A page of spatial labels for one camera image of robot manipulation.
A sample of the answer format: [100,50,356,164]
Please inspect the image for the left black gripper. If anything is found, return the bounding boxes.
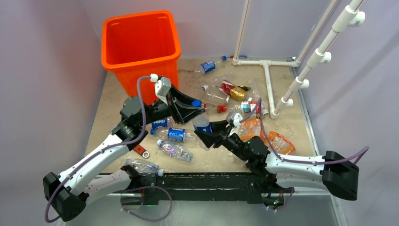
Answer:
[138,85,205,127]

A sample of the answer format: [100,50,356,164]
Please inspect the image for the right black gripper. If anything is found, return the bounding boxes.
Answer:
[195,118,249,162]

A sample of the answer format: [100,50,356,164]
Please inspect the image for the large Pepsi bottle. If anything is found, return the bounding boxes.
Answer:
[192,114,212,133]

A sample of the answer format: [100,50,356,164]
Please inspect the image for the red cap small bottle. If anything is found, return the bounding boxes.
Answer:
[203,103,227,113]

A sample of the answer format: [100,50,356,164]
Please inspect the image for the red white label bottle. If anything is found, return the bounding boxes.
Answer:
[228,101,269,115]

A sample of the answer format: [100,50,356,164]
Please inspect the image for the orange drink bottle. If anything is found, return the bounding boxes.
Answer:
[266,131,296,155]

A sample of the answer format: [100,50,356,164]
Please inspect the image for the orange snack pouch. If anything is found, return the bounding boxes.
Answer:
[238,118,261,142]

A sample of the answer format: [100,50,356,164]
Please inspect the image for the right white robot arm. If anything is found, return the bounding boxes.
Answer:
[194,122,359,201]

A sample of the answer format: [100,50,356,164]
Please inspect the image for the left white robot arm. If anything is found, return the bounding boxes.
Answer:
[43,86,205,223]

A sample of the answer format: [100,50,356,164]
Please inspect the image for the orange plastic bin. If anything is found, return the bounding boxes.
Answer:
[101,10,181,97]

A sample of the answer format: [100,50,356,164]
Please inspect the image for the Pepsi label clear bottle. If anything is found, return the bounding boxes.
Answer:
[151,118,170,129]

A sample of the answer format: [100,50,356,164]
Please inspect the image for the blue label clear bottle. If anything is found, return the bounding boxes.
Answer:
[150,127,197,142]

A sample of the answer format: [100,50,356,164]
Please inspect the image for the large clear bottle white cap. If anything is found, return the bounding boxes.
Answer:
[202,85,230,105]

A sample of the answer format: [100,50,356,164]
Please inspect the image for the crushed red blue label bottle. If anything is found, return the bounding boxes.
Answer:
[156,139,193,162]

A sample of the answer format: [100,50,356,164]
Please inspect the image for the blue label bottle far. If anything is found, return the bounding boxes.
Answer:
[193,56,227,74]

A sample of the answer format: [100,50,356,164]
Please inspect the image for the red gold snack wrapper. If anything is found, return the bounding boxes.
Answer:
[219,80,247,101]

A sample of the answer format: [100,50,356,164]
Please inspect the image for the crushed bottle at table edge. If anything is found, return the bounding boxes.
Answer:
[125,158,164,177]

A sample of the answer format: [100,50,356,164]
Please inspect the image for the blue cap pen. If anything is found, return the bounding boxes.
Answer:
[230,55,247,59]

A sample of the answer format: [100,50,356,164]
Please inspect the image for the white PVC diagonal pole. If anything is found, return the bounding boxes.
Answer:
[269,0,365,119]

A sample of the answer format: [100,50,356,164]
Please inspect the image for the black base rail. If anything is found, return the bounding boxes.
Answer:
[121,166,290,205]

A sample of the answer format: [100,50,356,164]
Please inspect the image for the red handle adjustable wrench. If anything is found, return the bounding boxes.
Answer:
[133,145,150,159]

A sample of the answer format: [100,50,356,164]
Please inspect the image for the white PVC pipe frame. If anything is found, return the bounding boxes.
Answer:
[225,0,340,112]

